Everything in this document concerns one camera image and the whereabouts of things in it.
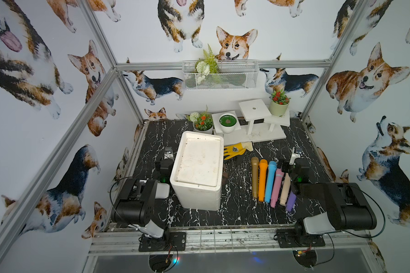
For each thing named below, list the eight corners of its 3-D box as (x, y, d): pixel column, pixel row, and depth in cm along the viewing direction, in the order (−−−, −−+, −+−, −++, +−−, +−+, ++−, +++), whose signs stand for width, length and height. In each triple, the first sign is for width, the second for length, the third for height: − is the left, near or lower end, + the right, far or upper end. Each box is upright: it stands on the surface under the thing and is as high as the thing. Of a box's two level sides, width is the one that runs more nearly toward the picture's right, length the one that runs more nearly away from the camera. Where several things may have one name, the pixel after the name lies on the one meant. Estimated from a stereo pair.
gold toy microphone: (251, 198, 88) (252, 195, 86) (251, 159, 103) (252, 156, 101) (258, 199, 88) (259, 196, 85) (257, 159, 103) (258, 156, 100)
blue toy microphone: (263, 201, 87) (264, 199, 84) (268, 163, 101) (270, 160, 98) (270, 204, 86) (272, 201, 83) (275, 165, 100) (277, 162, 98)
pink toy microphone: (268, 205, 86) (269, 203, 83) (276, 170, 98) (278, 167, 95) (275, 209, 85) (277, 206, 82) (283, 173, 97) (285, 170, 94)
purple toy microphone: (284, 209, 85) (286, 207, 82) (289, 193, 90) (291, 191, 87) (290, 212, 83) (292, 211, 81) (295, 196, 89) (297, 194, 86)
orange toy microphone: (257, 201, 87) (258, 198, 84) (259, 161, 102) (261, 158, 99) (265, 202, 87) (266, 200, 84) (266, 163, 101) (267, 159, 99)
